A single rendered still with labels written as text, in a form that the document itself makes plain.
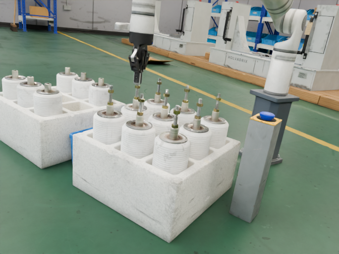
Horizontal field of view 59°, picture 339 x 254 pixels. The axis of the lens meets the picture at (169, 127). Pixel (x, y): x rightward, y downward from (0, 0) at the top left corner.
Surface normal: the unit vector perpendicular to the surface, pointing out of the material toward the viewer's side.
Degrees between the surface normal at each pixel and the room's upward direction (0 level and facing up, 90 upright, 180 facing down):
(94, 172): 90
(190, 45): 90
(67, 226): 0
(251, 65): 90
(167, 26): 90
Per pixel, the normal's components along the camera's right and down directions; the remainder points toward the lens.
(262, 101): -0.84, 0.09
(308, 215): 0.11, -0.93
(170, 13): 0.53, 0.35
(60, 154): 0.77, 0.30
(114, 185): -0.58, 0.22
